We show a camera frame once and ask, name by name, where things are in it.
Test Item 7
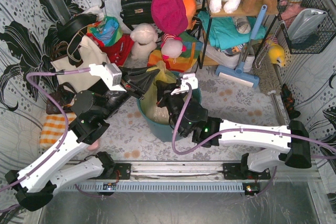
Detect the yellow trash bag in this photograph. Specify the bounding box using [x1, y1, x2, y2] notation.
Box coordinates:
[140, 61, 177, 125]

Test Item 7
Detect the teal trash bin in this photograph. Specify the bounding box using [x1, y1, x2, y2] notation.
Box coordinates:
[136, 70, 202, 143]

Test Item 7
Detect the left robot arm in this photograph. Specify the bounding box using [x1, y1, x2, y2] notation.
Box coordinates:
[5, 63, 160, 211]

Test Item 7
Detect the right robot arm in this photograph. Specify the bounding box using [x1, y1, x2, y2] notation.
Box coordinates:
[156, 81, 312, 173]

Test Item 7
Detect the cream canvas tote bag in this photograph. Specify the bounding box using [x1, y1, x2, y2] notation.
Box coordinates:
[51, 36, 110, 92]

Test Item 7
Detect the colourful printed bag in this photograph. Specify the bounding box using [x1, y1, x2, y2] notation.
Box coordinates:
[86, 16, 123, 47]

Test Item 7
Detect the brown patterned bag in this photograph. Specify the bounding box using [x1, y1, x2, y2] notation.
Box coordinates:
[46, 82, 77, 115]

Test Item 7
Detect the magenta cloth bag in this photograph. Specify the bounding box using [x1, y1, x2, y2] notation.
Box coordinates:
[151, 0, 188, 35]

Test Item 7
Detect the cream plush bear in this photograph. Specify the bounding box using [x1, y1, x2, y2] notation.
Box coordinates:
[130, 23, 158, 60]

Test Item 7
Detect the white pink plush doll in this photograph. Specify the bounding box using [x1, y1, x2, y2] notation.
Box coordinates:
[161, 33, 186, 60]

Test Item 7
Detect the rainbow striped cloth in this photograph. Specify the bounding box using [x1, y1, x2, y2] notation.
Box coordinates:
[147, 32, 203, 72]

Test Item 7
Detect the pink glasses case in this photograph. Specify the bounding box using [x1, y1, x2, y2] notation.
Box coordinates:
[87, 140, 100, 151]

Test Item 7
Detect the blue floor mop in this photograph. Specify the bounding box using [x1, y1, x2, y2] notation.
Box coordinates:
[215, 5, 269, 89]

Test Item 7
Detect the black leather handbag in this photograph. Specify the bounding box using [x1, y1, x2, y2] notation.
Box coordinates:
[120, 0, 154, 31]

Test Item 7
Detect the orange checkered cloth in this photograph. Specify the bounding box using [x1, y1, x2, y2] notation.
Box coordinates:
[39, 114, 66, 148]

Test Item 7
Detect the teal folded cloth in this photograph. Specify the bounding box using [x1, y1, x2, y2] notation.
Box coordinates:
[198, 11, 266, 49]

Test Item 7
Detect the black round hat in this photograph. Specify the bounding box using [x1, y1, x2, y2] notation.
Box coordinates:
[57, 14, 98, 40]

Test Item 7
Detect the orange plush toy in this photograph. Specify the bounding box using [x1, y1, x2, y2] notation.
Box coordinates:
[182, 0, 197, 30]

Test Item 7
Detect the beige dust mop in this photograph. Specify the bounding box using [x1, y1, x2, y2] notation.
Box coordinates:
[253, 47, 286, 125]

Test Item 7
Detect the wooden metal shelf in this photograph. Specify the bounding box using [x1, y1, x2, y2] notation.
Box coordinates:
[198, 0, 265, 69]

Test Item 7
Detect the yellow duck plush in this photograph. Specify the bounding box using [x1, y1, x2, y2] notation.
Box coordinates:
[266, 37, 286, 68]

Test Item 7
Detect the black orange toy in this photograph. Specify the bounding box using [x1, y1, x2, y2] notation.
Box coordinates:
[280, 83, 301, 120]

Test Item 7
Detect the silver foil pouch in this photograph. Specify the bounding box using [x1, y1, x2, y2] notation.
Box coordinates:
[287, 8, 328, 40]

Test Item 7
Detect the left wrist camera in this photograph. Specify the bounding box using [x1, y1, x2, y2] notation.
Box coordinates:
[89, 63, 126, 92]

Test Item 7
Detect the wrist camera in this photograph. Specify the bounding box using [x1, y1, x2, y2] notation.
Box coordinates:
[89, 63, 126, 92]
[171, 72, 198, 95]

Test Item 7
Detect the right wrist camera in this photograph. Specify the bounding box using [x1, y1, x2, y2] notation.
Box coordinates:
[171, 72, 198, 95]

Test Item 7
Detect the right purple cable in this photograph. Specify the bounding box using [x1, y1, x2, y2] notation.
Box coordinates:
[172, 82, 336, 198]

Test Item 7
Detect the purple cable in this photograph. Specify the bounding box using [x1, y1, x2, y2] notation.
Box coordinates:
[172, 82, 336, 198]
[0, 68, 116, 214]

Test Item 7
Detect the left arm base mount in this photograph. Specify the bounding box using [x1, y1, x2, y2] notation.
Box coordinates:
[90, 163, 131, 180]

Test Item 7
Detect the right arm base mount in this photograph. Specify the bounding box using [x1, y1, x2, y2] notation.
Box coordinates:
[223, 163, 271, 180]

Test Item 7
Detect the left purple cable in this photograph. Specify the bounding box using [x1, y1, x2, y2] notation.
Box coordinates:
[0, 68, 116, 214]

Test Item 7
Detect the black wire basket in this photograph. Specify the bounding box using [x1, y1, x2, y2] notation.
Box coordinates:
[277, 0, 329, 54]

